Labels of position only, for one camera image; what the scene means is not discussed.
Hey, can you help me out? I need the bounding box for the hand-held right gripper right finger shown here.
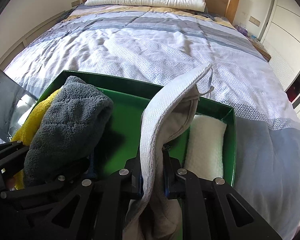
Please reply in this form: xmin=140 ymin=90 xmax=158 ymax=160
xmin=162 ymin=152 xmax=283 ymax=240

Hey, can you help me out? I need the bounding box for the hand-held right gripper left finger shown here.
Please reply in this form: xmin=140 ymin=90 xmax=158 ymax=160
xmin=22 ymin=154 xmax=144 ymax=240

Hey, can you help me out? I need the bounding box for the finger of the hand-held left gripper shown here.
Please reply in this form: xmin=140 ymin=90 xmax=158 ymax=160
xmin=0 ymin=155 xmax=95 ymax=202
xmin=0 ymin=141 xmax=30 ymax=178

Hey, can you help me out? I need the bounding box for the yellow towel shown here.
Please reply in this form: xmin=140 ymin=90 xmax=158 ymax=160
xmin=11 ymin=89 xmax=63 ymax=190

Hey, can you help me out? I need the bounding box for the white towel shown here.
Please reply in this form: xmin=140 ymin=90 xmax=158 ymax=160
xmin=184 ymin=114 xmax=227 ymax=180

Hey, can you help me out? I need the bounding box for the green tray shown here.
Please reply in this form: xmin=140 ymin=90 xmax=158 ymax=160
xmin=31 ymin=70 xmax=237 ymax=188

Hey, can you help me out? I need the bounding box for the grey white cloth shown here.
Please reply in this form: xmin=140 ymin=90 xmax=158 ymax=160
xmin=122 ymin=64 xmax=215 ymax=240

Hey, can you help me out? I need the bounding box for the dark grey towel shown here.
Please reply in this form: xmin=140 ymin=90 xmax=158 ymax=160
xmin=23 ymin=76 xmax=114 ymax=188

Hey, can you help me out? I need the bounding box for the smoky glass pitcher wooden lid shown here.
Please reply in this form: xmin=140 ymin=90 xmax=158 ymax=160
xmin=0 ymin=61 xmax=38 ymax=142

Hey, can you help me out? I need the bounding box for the wooden nightstand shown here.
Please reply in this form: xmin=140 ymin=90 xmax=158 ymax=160
xmin=250 ymin=39 xmax=272 ymax=62

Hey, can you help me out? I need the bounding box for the white wardrobe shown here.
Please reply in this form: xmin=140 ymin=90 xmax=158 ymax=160
xmin=259 ymin=0 xmax=300 ymax=135

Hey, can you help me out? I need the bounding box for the wooden bed headboard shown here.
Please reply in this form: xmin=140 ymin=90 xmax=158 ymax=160
xmin=80 ymin=0 xmax=242 ymax=23

